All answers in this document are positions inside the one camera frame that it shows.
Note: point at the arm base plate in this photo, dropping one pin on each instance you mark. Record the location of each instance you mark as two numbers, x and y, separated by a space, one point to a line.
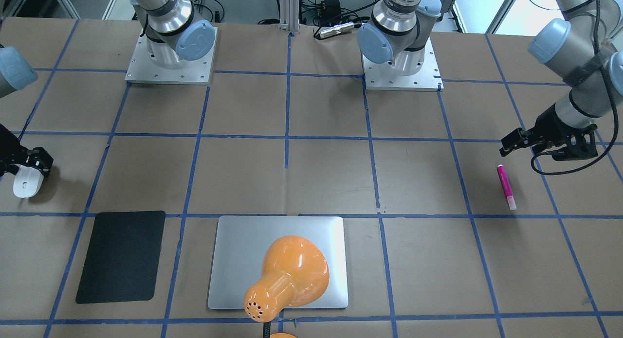
158 63
418 75

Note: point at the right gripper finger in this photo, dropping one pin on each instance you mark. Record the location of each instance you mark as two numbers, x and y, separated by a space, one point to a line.
37 158

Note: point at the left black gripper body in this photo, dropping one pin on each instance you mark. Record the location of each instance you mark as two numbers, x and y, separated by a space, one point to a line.
550 125

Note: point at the black mousepad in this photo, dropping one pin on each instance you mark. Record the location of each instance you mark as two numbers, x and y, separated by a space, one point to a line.
122 259

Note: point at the orange desk lamp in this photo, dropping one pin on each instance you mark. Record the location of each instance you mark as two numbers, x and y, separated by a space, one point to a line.
294 272

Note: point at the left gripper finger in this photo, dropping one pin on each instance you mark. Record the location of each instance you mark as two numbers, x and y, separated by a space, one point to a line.
517 139

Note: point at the silver metal cylinder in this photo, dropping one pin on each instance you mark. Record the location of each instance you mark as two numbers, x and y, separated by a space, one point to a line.
341 29

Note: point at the silver laptop notebook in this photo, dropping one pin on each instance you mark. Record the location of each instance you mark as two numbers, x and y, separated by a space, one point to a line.
242 242

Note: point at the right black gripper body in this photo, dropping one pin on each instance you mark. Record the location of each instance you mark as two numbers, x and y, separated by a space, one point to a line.
7 154

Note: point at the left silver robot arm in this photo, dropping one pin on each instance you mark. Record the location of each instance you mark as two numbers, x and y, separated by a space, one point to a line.
573 47

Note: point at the white computer mouse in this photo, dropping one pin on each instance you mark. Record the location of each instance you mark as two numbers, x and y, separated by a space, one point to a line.
27 182

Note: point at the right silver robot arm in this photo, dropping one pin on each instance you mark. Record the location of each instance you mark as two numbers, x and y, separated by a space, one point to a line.
175 47

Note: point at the aluminium frame post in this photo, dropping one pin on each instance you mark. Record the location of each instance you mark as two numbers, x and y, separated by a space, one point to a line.
289 18

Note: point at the pink marker pen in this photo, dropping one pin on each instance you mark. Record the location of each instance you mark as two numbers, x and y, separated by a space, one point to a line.
506 187

